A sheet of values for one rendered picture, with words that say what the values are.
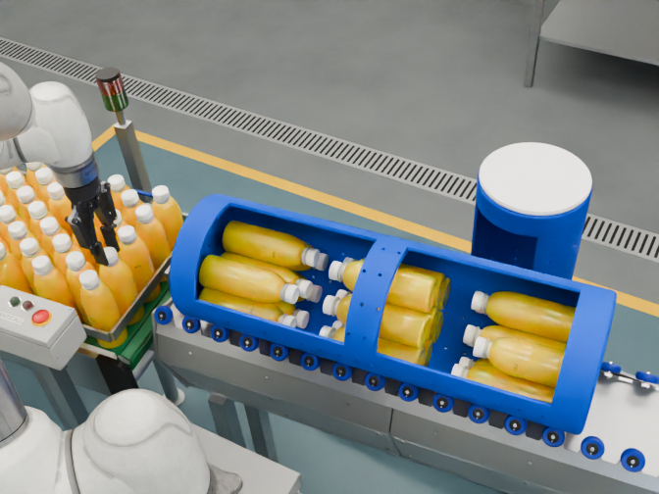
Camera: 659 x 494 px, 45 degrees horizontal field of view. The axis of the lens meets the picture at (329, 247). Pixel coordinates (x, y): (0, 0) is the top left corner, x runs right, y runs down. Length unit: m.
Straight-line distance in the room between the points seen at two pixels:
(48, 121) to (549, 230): 1.17
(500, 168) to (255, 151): 1.98
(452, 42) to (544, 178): 2.61
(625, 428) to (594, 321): 0.33
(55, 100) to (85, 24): 3.65
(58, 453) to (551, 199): 1.27
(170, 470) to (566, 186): 1.22
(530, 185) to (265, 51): 2.80
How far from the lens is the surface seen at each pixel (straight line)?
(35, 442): 1.29
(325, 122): 4.00
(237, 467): 1.48
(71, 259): 1.86
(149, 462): 1.25
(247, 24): 4.88
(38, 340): 1.75
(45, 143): 1.59
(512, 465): 1.73
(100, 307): 1.83
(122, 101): 2.18
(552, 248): 2.06
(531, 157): 2.12
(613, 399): 1.78
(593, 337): 1.48
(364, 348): 1.55
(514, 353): 1.53
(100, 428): 1.26
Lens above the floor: 2.35
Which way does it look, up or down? 45 degrees down
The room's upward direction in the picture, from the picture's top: 5 degrees counter-clockwise
